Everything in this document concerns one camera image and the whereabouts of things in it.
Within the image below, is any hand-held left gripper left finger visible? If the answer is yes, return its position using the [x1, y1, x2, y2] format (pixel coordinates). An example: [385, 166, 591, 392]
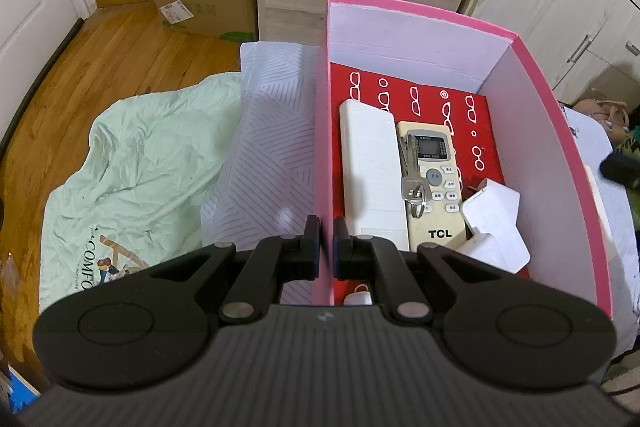
[148, 215, 321, 324]

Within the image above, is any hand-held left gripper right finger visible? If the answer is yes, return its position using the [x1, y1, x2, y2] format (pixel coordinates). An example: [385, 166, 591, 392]
[333, 216, 497, 325]

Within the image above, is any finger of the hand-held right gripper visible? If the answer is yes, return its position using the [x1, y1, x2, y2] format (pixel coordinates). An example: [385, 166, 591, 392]
[600, 151, 640, 188]

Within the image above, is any bunch of keys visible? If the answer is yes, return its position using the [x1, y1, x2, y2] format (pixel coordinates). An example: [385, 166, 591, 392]
[398, 133, 433, 220]

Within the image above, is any cream remote control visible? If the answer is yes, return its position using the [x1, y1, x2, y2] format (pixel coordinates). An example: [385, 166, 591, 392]
[395, 121, 468, 254]

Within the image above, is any pink cardboard box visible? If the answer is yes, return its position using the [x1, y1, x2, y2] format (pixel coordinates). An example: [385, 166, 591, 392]
[311, 0, 615, 320]

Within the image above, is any white charger adapter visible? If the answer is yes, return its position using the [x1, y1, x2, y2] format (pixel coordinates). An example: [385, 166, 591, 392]
[460, 179, 521, 238]
[455, 227, 531, 275]

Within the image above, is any white power bank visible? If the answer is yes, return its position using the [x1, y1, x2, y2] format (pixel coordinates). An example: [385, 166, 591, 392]
[339, 101, 410, 254]

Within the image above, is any pale blue bed sheet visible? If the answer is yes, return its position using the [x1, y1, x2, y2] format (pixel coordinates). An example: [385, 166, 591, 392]
[562, 106, 640, 358]

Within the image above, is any white striped bed sheet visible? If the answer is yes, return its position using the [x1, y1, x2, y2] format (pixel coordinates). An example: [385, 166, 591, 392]
[200, 41, 321, 303]

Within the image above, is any red box with glasses print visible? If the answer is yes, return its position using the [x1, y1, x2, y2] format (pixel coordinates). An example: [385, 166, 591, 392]
[327, 62, 506, 308]

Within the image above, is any mint green printed blanket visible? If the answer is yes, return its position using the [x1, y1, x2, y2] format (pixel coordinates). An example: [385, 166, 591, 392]
[39, 72, 246, 303]

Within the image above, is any black door draft strip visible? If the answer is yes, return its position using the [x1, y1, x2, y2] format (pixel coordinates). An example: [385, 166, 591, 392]
[0, 18, 85, 148]

